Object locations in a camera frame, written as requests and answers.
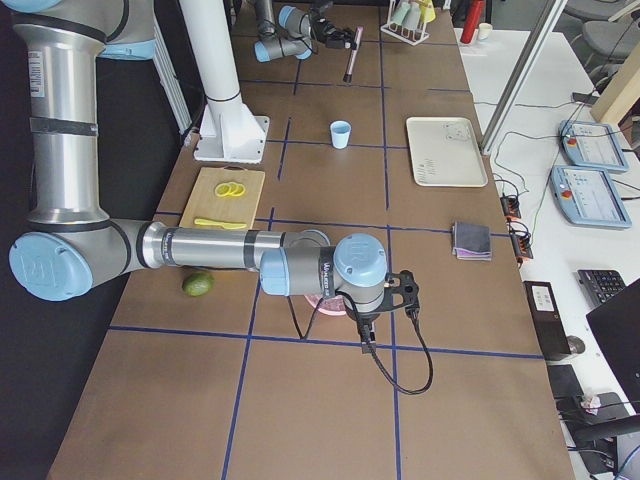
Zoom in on yellow lemon slices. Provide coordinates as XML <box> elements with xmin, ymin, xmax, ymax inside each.
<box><xmin>214</xmin><ymin>181</ymin><xmax>246</xmax><ymax>198</ymax></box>

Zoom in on pink bowl of ice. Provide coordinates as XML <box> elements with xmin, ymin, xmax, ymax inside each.
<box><xmin>304</xmin><ymin>295</ymin><xmax>346</xmax><ymax>316</ymax></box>

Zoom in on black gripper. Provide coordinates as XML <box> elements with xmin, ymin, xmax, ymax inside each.
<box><xmin>344</xmin><ymin>294</ymin><xmax>389</xmax><ymax>354</ymax></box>
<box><xmin>310</xmin><ymin>16</ymin><xmax>355</xmax><ymax>50</ymax></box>

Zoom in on bamboo cutting board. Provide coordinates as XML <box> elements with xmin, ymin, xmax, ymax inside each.
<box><xmin>179</xmin><ymin>167</ymin><xmax>265</xmax><ymax>230</ymax></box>

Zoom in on black laptop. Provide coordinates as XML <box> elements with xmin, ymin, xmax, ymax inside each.
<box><xmin>587</xmin><ymin>280</ymin><xmax>640</xmax><ymax>401</ymax></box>

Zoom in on cream bear tray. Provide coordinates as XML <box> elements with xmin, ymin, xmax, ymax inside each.
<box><xmin>405</xmin><ymin>117</ymin><xmax>488</xmax><ymax>188</ymax></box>

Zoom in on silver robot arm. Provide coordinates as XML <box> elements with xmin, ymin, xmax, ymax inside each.
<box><xmin>251</xmin><ymin>1</ymin><xmax>364</xmax><ymax>63</ymax></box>
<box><xmin>1</xmin><ymin>9</ymin><xmax>255</xmax><ymax>369</ymax></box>

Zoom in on yellow plastic knife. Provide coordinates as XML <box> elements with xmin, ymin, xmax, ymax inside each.
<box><xmin>193</xmin><ymin>217</ymin><xmax>247</xmax><ymax>230</ymax></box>

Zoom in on steel muddler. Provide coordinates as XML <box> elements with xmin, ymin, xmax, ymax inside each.
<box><xmin>343</xmin><ymin>26</ymin><xmax>364</xmax><ymax>84</ymax></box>

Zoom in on upper blue teach pendant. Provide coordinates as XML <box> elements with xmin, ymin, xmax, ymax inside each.
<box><xmin>558</xmin><ymin>120</ymin><xmax>629</xmax><ymax>173</ymax></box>

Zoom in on black box with label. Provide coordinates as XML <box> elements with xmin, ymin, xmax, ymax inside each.
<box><xmin>523</xmin><ymin>281</ymin><xmax>571</xmax><ymax>361</ymax></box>

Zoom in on white cup rack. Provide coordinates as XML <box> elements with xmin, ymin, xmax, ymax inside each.
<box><xmin>380</xmin><ymin>0</ymin><xmax>436</xmax><ymax>46</ymax></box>

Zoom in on white pillar with base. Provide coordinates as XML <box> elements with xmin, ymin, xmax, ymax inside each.
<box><xmin>180</xmin><ymin>0</ymin><xmax>269</xmax><ymax>164</ymax></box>

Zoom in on orange usb hub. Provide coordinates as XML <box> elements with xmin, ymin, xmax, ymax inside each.
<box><xmin>510</xmin><ymin>230</ymin><xmax>533</xmax><ymax>264</ymax></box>
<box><xmin>500</xmin><ymin>195</ymin><xmax>521</xmax><ymax>221</ymax></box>

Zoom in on folded grey cloth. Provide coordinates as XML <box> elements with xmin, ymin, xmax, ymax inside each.
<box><xmin>452</xmin><ymin>221</ymin><xmax>492</xmax><ymax>261</ymax></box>

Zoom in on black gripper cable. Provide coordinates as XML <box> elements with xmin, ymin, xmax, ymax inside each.
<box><xmin>287</xmin><ymin>289</ymin><xmax>434</xmax><ymax>396</ymax></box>

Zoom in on aluminium frame post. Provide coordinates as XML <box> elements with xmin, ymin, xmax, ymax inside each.
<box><xmin>480</xmin><ymin>0</ymin><xmax>567</xmax><ymax>155</ymax></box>

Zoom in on red bottle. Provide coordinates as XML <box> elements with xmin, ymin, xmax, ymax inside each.
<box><xmin>460</xmin><ymin>0</ymin><xmax>485</xmax><ymax>44</ymax></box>

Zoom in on computer mouse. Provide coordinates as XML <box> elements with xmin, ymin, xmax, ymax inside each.
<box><xmin>566</xmin><ymin>335</ymin><xmax>586</xmax><ymax>355</ymax></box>

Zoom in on small white cup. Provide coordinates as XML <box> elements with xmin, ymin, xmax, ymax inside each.
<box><xmin>476</xmin><ymin>22</ymin><xmax>493</xmax><ymax>41</ymax></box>

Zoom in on light blue cup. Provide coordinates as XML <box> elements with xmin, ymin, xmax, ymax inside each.
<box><xmin>330</xmin><ymin>120</ymin><xmax>352</xmax><ymax>149</ymax></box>

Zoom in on black keyboard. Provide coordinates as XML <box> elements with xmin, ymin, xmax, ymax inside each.
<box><xmin>577</xmin><ymin>269</ymin><xmax>626</xmax><ymax>306</ymax></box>

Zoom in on blue teach pendant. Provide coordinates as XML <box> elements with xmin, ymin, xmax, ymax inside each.
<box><xmin>550</xmin><ymin>166</ymin><xmax>632</xmax><ymax>229</ymax></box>
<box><xmin>558</xmin><ymin>120</ymin><xmax>629</xmax><ymax>173</ymax></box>

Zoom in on lower blue teach pendant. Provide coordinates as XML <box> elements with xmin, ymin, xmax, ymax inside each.
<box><xmin>550</xmin><ymin>166</ymin><xmax>632</xmax><ymax>229</ymax></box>

